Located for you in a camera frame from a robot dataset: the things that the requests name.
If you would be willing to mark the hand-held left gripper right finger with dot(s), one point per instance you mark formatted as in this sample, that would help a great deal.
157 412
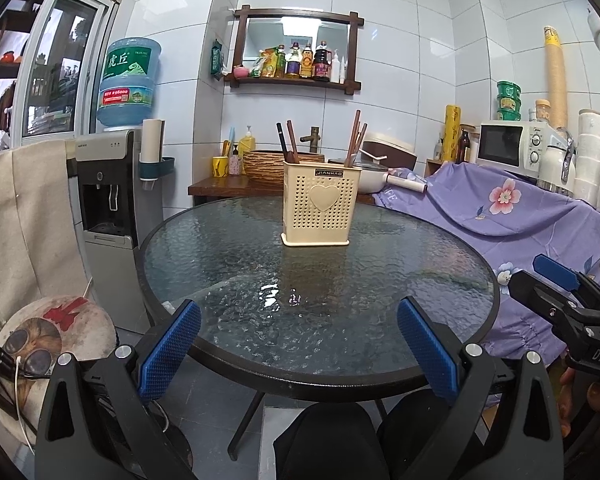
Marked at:
427 345

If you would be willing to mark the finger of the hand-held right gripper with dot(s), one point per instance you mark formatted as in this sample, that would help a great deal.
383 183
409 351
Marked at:
535 292
557 271

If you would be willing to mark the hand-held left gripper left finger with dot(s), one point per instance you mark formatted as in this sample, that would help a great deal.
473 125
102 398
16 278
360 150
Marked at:
172 345

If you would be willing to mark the beige perforated utensil holder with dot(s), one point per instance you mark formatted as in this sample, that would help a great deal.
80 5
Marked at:
320 220

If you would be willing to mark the black chopstick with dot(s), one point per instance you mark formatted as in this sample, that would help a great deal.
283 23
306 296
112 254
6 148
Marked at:
281 142

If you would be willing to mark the person's right hand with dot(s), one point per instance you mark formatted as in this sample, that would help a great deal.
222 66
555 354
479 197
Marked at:
597 402

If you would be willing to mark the person's right leg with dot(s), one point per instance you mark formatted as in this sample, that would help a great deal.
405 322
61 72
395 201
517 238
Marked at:
410 425

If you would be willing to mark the person's leg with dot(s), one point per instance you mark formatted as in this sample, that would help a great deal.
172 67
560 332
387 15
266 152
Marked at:
410 425
325 440

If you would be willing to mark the round printed stool cushion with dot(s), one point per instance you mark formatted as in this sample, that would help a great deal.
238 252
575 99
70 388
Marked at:
80 330

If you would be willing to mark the purple floral cloth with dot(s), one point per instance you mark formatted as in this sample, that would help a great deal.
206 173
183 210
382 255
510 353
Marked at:
480 210

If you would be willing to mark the white kettle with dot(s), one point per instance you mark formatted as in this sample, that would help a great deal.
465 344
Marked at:
552 165

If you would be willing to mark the stack of white paper bowls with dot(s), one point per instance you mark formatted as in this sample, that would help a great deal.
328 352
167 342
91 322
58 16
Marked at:
592 160

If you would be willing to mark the person's left leg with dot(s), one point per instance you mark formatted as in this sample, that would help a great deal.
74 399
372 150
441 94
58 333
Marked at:
325 440

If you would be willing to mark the white microwave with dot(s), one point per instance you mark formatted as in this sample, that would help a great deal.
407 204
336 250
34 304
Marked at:
500 142

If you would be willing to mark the brown glass bottle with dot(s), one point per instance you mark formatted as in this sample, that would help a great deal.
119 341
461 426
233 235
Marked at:
464 147

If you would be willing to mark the jar with yellow lid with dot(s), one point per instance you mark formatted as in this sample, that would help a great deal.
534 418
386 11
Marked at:
542 112

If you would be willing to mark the small wooden box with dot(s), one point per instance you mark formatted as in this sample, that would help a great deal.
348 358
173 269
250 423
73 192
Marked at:
432 169

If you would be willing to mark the white lint roller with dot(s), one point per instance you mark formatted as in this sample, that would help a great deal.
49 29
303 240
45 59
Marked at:
410 185

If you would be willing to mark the dark wooden counter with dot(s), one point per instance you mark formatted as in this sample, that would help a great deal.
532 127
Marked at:
220 187

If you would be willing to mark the small white bottle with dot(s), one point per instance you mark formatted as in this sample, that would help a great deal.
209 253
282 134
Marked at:
438 149

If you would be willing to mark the white pan with lid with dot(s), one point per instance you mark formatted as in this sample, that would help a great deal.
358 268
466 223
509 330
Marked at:
372 182

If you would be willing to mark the yellow wrap roll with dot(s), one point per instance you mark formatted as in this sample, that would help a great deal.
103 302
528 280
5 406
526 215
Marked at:
451 135

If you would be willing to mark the grey water dispenser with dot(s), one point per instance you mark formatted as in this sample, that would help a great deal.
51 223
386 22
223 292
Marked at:
105 180

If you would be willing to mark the teal cup holder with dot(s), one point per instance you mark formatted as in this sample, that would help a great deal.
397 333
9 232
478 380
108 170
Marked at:
162 166

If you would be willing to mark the yellow cup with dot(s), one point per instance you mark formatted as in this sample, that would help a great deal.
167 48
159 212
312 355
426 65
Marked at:
220 166

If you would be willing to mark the tall paper cup stack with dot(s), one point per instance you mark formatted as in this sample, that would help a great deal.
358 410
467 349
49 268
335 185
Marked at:
556 80

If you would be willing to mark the pink floral pump bottle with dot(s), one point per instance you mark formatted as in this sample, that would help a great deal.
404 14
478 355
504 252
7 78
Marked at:
236 162

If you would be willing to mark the brown and white rice cooker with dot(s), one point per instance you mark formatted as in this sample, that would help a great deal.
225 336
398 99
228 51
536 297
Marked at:
395 152

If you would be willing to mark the beige cloth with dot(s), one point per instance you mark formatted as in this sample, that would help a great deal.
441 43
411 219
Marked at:
30 210

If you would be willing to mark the white rice paddle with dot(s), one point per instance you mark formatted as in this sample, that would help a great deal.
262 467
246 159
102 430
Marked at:
375 155

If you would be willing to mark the woven brown basin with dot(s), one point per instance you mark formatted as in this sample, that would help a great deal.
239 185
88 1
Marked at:
262 165

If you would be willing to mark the white paper cup tube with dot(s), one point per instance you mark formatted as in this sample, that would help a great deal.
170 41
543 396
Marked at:
151 142

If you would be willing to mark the blue toothbrush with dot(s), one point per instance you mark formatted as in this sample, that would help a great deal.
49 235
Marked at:
231 140

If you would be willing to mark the yellow soap dispenser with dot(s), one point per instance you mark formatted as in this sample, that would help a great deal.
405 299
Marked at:
247 142

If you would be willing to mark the bronze faucet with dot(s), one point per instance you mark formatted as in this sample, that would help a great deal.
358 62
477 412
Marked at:
316 140

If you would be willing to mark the blue water cooler bottle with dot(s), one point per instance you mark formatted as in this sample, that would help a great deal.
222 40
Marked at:
127 85

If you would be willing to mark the pink bowl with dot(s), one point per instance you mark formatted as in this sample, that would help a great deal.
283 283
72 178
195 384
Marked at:
240 71

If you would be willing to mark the green hanging packet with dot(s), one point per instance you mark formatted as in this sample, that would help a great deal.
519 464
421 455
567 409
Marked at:
217 60

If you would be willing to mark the yellow seasoning packet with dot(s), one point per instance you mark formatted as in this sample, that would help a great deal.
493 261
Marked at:
268 65

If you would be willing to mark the sliding window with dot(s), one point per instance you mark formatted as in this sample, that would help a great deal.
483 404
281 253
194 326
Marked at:
60 70

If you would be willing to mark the dark soy sauce bottle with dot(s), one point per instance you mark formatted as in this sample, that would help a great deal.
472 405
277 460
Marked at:
321 65

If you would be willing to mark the purple label bottle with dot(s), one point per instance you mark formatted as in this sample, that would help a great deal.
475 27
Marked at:
293 65

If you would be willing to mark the amber sauce bottle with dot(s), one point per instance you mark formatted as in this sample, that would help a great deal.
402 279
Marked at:
307 64

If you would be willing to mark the wooden framed mirror shelf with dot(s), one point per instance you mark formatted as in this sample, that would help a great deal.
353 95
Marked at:
290 35

